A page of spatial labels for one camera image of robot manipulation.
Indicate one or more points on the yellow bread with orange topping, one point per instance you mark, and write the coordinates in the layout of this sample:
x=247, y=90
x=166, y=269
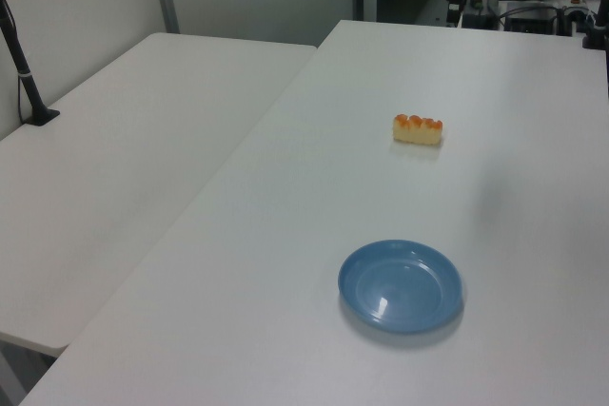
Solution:
x=418, y=132

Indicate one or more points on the blue plastic plate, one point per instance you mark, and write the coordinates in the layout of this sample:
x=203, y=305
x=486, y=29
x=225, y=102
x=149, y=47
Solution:
x=400, y=293

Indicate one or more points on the black box device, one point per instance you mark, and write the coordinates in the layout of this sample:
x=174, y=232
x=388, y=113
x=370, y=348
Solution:
x=529, y=18

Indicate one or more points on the white side table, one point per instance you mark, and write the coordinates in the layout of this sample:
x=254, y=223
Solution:
x=119, y=163

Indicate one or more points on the black clamp mount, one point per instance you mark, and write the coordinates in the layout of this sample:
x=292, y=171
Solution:
x=595, y=32

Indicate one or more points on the black camera stand pole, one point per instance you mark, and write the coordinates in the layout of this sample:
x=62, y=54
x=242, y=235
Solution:
x=21, y=59

